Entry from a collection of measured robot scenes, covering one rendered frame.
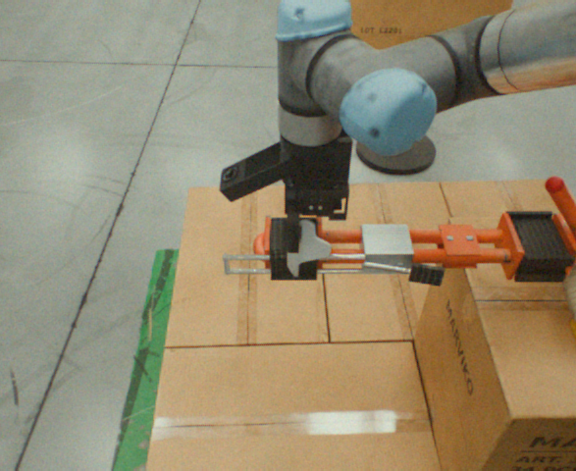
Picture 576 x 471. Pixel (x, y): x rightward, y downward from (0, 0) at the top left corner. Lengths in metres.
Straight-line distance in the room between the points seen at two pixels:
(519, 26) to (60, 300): 1.98
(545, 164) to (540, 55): 2.47
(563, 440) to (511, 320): 0.18
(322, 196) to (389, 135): 0.20
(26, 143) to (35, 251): 0.82
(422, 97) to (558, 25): 0.11
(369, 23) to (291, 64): 1.71
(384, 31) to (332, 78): 1.77
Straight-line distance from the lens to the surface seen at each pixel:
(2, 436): 2.02
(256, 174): 0.67
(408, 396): 1.27
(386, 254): 0.77
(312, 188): 0.67
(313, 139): 0.61
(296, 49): 0.56
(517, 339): 0.91
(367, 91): 0.49
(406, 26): 2.29
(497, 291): 0.96
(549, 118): 3.34
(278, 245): 0.76
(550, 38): 0.50
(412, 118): 0.50
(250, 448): 1.20
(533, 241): 0.84
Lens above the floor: 1.64
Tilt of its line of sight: 46 degrees down
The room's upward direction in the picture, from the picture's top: straight up
